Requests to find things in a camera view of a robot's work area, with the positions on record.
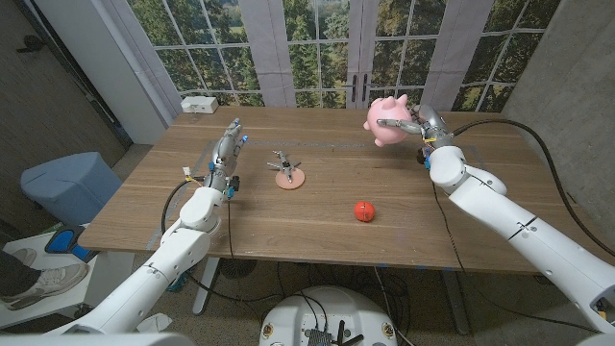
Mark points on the toy airplane on round stand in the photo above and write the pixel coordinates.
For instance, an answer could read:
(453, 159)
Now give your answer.
(289, 179)

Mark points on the grey sneaker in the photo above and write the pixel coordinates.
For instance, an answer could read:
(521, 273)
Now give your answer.
(48, 284)

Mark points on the dark trouser leg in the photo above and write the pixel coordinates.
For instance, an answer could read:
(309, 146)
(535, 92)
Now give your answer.
(14, 276)

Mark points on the white table leg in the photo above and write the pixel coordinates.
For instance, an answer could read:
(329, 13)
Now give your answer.
(205, 288)

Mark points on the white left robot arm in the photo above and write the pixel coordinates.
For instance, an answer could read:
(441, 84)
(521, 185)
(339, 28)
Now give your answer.
(168, 257)

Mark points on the blue-grey bin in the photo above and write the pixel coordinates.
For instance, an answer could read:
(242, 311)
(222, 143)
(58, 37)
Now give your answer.
(67, 185)

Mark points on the crumpled white tissue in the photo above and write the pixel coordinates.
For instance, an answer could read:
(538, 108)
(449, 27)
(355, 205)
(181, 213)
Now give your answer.
(154, 323)

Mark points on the blue and black foot pedal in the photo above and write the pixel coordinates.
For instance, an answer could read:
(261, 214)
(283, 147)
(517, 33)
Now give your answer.
(60, 241)

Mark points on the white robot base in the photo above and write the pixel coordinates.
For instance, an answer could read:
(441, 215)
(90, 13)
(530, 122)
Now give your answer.
(327, 312)

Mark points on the white platform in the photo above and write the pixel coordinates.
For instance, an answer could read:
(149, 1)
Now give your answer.
(103, 274)

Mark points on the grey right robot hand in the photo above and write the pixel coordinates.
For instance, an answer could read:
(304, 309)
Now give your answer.
(435, 126)

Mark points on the teal plastic object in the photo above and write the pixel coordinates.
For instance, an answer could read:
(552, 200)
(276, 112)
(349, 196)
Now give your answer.
(177, 284)

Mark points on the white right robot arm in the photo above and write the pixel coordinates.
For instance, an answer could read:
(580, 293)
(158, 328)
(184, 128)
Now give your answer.
(528, 240)

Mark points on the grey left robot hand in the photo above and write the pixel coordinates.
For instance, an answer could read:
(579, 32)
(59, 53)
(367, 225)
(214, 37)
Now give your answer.
(225, 155)

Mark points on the dark round fan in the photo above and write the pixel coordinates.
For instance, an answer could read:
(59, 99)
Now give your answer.
(238, 267)

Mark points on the pink plastic piggy bank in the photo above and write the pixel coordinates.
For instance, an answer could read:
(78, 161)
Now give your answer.
(390, 109)

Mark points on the white box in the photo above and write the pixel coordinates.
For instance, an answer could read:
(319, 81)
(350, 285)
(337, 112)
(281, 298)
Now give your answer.
(199, 104)

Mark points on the red ball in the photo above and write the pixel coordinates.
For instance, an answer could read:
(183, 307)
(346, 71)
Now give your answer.
(364, 212)

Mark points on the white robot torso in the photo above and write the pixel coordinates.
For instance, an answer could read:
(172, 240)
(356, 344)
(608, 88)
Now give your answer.
(96, 340)

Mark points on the grey table leg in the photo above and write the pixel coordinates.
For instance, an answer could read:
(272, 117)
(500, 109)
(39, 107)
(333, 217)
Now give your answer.
(456, 303)

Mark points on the printed window backdrop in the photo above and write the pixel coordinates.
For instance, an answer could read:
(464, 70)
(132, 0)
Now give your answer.
(307, 53)

